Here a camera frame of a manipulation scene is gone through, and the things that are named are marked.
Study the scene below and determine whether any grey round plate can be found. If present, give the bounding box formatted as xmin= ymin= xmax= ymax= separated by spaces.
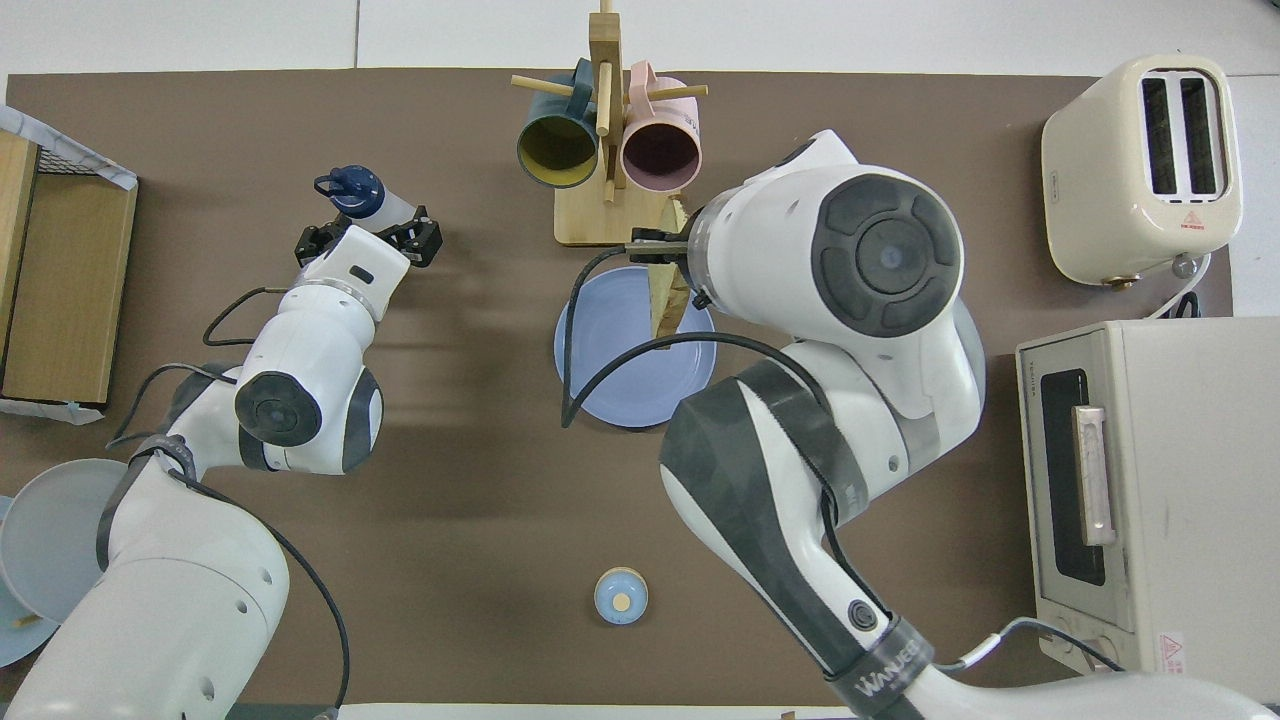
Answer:
xmin=0 ymin=459 xmax=131 ymax=626

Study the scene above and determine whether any light blue round plate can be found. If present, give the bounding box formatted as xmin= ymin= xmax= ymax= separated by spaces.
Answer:
xmin=0 ymin=495 xmax=61 ymax=669

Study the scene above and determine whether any white toaster oven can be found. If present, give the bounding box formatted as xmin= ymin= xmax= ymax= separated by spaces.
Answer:
xmin=1015 ymin=318 xmax=1280 ymax=707

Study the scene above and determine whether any cream two-slot toaster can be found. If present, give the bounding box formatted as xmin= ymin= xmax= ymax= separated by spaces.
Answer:
xmin=1041 ymin=54 xmax=1244 ymax=289

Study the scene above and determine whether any brown table mat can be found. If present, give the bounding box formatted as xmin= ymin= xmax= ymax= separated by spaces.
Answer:
xmin=0 ymin=68 xmax=1233 ymax=707

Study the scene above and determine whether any wooden shelf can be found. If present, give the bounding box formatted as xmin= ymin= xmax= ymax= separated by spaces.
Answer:
xmin=0 ymin=130 xmax=139 ymax=411

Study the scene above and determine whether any dark teal mug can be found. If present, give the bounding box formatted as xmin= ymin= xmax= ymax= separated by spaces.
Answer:
xmin=516 ymin=58 xmax=601 ymax=191

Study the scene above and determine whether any white bottle with blue cap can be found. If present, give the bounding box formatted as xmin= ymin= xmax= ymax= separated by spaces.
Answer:
xmin=314 ymin=166 xmax=417 ymax=237

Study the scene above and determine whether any black wire basket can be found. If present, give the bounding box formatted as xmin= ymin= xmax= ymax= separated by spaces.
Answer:
xmin=35 ymin=140 xmax=111 ymax=181

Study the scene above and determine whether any toaster power cord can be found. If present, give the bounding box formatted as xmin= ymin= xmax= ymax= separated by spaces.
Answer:
xmin=1148 ymin=253 xmax=1213 ymax=321

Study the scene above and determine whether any toasted bread slice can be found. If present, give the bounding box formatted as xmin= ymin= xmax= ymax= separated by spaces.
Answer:
xmin=648 ymin=195 xmax=693 ymax=341

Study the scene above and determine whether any wooden mug tree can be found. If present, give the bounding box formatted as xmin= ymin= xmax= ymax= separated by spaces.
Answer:
xmin=511 ymin=0 xmax=709 ymax=248

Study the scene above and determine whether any small blue call bell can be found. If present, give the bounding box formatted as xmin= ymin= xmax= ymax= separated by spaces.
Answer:
xmin=594 ymin=567 xmax=650 ymax=627

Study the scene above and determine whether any pink mug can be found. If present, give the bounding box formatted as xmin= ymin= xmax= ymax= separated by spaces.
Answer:
xmin=620 ymin=61 xmax=704 ymax=195

